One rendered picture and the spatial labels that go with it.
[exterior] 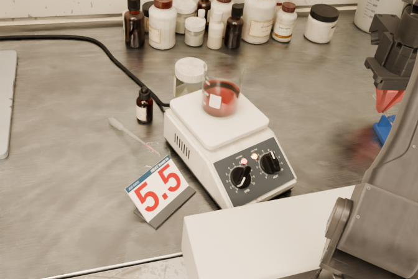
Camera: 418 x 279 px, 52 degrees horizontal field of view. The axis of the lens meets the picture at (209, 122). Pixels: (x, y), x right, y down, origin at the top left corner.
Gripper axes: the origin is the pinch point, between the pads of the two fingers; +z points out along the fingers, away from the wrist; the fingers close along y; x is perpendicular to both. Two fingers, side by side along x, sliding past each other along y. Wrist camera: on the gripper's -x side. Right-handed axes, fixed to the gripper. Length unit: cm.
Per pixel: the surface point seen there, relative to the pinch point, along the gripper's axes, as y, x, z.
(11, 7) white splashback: 74, -30, -3
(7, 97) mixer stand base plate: 69, -4, 1
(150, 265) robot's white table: 43, 30, 4
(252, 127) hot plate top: 28.2, 12.4, -5.7
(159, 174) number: 42.2, 16.7, -0.1
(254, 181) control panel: 28.2, 19.0, -0.9
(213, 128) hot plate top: 34.2, 12.9, -5.8
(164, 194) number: 41.4, 19.0, 1.9
